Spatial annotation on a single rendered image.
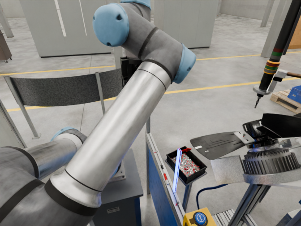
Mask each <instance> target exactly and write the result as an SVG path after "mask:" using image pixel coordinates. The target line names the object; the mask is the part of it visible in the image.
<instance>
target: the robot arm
mask: <svg viewBox="0 0 301 226"><path fill-rule="evenodd" d="M93 30H94V33H95V35H96V37H97V38H98V40H99V41H100V42H101V43H103V44H104V45H106V46H109V47H118V46H121V47H123V48H124V49H125V55H126V56H122V57H120V64H121V79H122V88H123V89H122V91H121V92H120V93H119V95H118V96H117V97H116V99H115V100H114V101H113V103H112V104H111V106H110V107H109V108H108V110H107V111H106V113H105V114H104V115H103V116H102V118H101V119H100V121H99V122H98V123H97V125H96V126H95V128H94V129H93V130H92V132H91V133H90V134H89V136H88V137H87V136H86V135H84V134H83V133H81V132H80V131H79V130H77V129H75V128H73V127H70V126H67V127H64V128H62V129H61V130H59V131H58V132H57V133H56V134H55V135H54V136H53V137H52V139H51V140H50V142H47V143H43V144H40V145H36V146H33V147H29V148H25V149H23V148H20V147H15V146H5V147H0V226H87V225H88V224H89V222H90V221H91V220H92V218H93V217H94V215H95V214H96V212H97V210H98V209H99V207H100V206H101V203H102V202H101V193H102V191H103V189H104V188H105V186H106V185H107V183H108V181H109V180H110V179H111V178H112V177H113V176H114V175H115V174H116V173H117V172H118V171H119V169H120V167H121V161H122V160H123V158H124V156H125V155H126V153H127V152H128V150H129V148H130V147H131V145H132V144H133V142H134V141H135V139H136V137H137V136H138V134H139V133H140V131H141V129H142V128H143V127H144V125H145V123H146V122H147V120H148V118H149V117H150V115H151V114H152V112H153V111H154V109H155V108H156V106H157V104H158V103H159V101H160V100H161V98H162V96H163V95H164V93H165V92H166V90H167V89H168V87H169V85H170V84H172V83H173V82H175V83H177V84H179V83H181V82H182V81H183V80H184V79H185V77H186V76H187V75H188V73H189V72H190V70H191V69H192V67H193V66H194V64H195V62H196V55H195V54H194V53H193V52H192V51H190V50H189V49H188V48H187V47H185V46H184V44H183V43H179V42H178V41H176V40H175V39H173V38H172V37H171V36H169V35H168V34H166V33H165V32H163V31H162V30H160V29H159V28H158V27H156V26H155V25H154V24H152V23H151V0H120V3H109V4H107V5H104V6H101V7H99V8H98V9H97V10H96V12H95V13H94V16H93ZM123 82H124V85H123ZM62 166H66V167H65V169H64V170H63V171H62V172H59V173H56V174H53V175H52V176H51V177H50V178H49V180H48V181H47V182H46V184H45V183H44V182H42V181H41V180H42V179H44V178H46V177H47V176H48V175H50V174H52V173H53V172H55V171H56V170H58V169H59V168H61V167H62Z"/></svg>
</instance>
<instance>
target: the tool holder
mask: <svg viewBox="0 0 301 226"><path fill-rule="evenodd" d="M287 72H288V71H287V70H284V71H279V70H278V72H277V74H275V75H274V77H273V79H272V82H271V84H270V87H268V89H267V90H261V89H259V85H255V86H254V87H253V91H254V92H256V93H258V94H262V95H270V94H271V93H272V92H273V91H274V89H275V87H276V84H277V82H282V80H283V78H285V77H286V75H287Z"/></svg>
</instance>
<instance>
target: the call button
mask: <svg viewBox="0 0 301 226"><path fill-rule="evenodd" d="M195 221H196V222H197V223H198V224H200V225H203V224H205V222H206V217H205V215H204V214H203V213H197V214H196V215H195Z"/></svg>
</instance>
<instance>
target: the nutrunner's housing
mask: <svg viewBox="0 0 301 226"><path fill-rule="evenodd" d="M273 76H274V74H267V73H264V74H263V76H262V79H261V82H260V85H259V89H261V90H267V89H268V87H269V85H270V83H271V81H272V78H273ZM257 96H258V97H263V96H264V95H262V94H258V93H257Z"/></svg>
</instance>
